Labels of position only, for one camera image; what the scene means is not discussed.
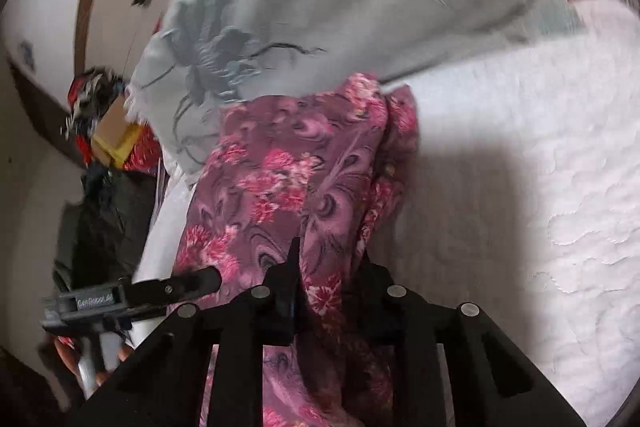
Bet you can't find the purple pink floral garment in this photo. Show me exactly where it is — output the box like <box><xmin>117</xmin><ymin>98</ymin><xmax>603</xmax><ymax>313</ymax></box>
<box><xmin>174</xmin><ymin>74</ymin><xmax>418</xmax><ymax>426</ymax></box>

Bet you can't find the person's left hand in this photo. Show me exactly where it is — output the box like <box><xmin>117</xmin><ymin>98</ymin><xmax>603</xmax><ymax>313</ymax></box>
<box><xmin>52</xmin><ymin>333</ymin><xmax>134</xmax><ymax>388</ymax></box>

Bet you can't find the dark green jacket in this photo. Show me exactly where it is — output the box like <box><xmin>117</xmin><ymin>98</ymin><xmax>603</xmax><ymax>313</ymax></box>
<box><xmin>52</xmin><ymin>162</ymin><xmax>155</xmax><ymax>293</ymax></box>

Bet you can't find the cardboard box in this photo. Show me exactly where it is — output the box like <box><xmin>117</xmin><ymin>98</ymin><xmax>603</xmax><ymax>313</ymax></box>
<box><xmin>90</xmin><ymin>94</ymin><xmax>142</xmax><ymax>169</ymax></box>

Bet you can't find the white quilted bed cover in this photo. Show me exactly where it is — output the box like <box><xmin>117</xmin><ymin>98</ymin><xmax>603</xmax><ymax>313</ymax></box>
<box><xmin>127</xmin><ymin>0</ymin><xmax>640</xmax><ymax>427</ymax></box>

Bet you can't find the grey floral pillow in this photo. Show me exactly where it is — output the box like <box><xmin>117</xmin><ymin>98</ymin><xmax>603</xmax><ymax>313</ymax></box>
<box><xmin>127</xmin><ymin>0</ymin><xmax>579</xmax><ymax>176</ymax></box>

